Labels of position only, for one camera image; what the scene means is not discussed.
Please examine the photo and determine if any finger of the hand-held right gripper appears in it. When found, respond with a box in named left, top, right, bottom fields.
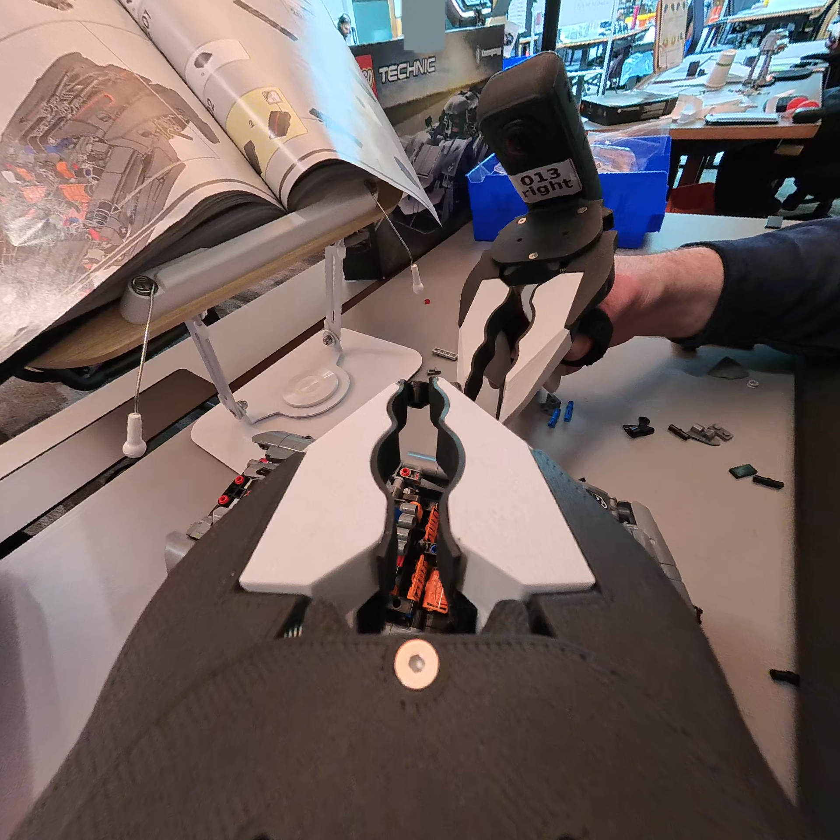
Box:
left=474, top=271, right=586, bottom=424
left=456, top=276, right=527, bottom=403

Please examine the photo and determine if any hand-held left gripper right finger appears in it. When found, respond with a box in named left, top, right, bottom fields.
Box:
left=428, top=377, right=597, bottom=623

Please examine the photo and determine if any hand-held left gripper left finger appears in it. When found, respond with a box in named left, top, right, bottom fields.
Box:
left=239, top=382, right=406, bottom=621

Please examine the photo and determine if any grey orange lego car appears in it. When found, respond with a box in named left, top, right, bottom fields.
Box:
left=164, top=430, right=703, bottom=634

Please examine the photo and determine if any person's right hand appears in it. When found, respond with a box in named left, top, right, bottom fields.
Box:
left=563, top=245, right=724, bottom=370

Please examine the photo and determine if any black flat box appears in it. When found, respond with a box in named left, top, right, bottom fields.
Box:
left=581, top=92, right=677, bottom=126

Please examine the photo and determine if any dark printed box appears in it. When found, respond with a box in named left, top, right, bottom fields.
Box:
left=348, top=36, right=506, bottom=283

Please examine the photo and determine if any white book stand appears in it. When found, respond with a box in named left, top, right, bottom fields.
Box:
left=26, top=180, right=426, bottom=473

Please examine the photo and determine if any blue storage bin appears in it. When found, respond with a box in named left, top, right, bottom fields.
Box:
left=467, top=134, right=672, bottom=250

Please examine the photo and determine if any wooden background table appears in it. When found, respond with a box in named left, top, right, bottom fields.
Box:
left=581, top=39, right=828, bottom=191

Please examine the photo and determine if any grey walker model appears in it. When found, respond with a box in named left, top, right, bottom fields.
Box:
left=745, top=28, right=790, bottom=89

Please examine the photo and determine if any black office chair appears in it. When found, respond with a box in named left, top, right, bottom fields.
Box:
left=715, top=85, right=840, bottom=219

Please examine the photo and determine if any open instruction booklet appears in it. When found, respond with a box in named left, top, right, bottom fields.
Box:
left=0, top=0, right=442, bottom=365

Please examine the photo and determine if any desk cable lid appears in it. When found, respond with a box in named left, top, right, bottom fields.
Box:
left=0, top=369, right=221, bottom=480

